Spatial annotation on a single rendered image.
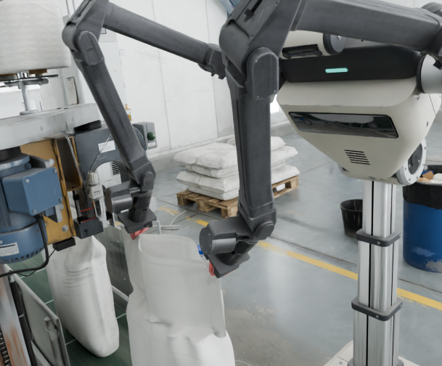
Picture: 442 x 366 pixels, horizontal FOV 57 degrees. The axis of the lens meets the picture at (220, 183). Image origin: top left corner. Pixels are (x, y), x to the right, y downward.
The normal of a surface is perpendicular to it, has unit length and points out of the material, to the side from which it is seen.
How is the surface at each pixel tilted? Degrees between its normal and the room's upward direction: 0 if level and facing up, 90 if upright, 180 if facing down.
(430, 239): 93
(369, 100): 40
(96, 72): 111
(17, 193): 90
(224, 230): 31
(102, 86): 103
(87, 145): 90
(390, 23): 116
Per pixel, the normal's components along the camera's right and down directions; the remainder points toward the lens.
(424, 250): -0.70, 0.31
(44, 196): 0.92, 0.03
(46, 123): 0.98, -0.04
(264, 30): 0.38, 0.65
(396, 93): -0.55, -0.57
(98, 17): 0.58, 0.37
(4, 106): 0.67, 0.15
